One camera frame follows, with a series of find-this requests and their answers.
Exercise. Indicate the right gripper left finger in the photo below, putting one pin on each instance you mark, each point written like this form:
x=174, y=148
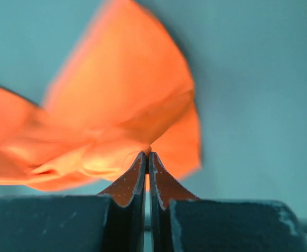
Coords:
x=124, y=227

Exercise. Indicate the orange t shirt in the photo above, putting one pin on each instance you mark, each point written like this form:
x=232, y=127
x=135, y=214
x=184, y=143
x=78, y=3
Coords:
x=126, y=89

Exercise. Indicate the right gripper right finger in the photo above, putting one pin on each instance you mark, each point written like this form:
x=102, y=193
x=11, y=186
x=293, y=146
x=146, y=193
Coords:
x=165, y=192

